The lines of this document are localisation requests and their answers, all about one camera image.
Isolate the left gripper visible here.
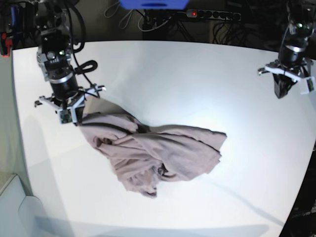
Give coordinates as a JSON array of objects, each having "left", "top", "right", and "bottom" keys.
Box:
[{"left": 257, "top": 58, "right": 316, "bottom": 99}]

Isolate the black power strip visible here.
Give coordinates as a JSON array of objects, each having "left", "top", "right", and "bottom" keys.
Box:
[{"left": 186, "top": 9, "right": 242, "bottom": 22}]

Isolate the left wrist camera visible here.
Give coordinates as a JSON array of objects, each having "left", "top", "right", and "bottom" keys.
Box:
[{"left": 299, "top": 76, "right": 316, "bottom": 95}]

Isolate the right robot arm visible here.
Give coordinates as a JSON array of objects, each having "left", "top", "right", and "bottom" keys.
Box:
[{"left": 34, "top": 0, "right": 105, "bottom": 125}]

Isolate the blue box at top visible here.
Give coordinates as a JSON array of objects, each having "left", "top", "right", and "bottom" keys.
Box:
[{"left": 119, "top": 0, "right": 189, "bottom": 10}]

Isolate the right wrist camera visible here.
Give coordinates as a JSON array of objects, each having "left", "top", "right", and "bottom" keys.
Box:
[{"left": 58, "top": 109, "right": 77, "bottom": 124}]

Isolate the mauve t-shirt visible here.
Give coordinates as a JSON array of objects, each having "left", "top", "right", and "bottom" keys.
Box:
[{"left": 79, "top": 109, "right": 227, "bottom": 198}]

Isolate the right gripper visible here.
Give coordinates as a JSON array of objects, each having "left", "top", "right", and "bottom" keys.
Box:
[{"left": 34, "top": 84, "right": 107, "bottom": 126}]

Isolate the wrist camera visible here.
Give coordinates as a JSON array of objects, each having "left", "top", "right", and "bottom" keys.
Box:
[
  {"left": 299, "top": 76, "right": 316, "bottom": 95},
  {"left": 58, "top": 109, "right": 77, "bottom": 124}
]

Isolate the white cable loop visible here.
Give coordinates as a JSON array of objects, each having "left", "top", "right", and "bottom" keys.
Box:
[{"left": 118, "top": 9, "right": 135, "bottom": 30}]

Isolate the grey side table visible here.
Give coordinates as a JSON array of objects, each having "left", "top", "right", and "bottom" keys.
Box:
[{"left": 0, "top": 174, "right": 57, "bottom": 237}]

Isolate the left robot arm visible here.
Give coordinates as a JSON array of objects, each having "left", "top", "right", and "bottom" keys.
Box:
[{"left": 258, "top": 0, "right": 316, "bottom": 99}]

